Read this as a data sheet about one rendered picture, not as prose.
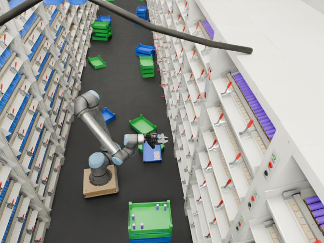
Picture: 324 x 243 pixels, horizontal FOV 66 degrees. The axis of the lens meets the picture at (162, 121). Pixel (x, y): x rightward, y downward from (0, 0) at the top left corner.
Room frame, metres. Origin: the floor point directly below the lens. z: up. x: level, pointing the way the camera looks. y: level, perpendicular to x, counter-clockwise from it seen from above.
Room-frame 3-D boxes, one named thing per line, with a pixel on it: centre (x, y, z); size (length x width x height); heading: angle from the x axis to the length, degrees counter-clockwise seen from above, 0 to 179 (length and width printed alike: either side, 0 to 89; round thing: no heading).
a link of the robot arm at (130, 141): (1.47, 0.26, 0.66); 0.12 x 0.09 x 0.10; 98
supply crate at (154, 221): (0.86, 0.06, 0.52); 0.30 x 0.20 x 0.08; 96
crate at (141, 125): (2.30, 0.24, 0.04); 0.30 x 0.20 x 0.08; 44
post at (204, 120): (1.20, -0.35, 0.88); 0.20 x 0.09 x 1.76; 98
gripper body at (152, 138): (1.49, 0.09, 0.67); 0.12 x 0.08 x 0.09; 98
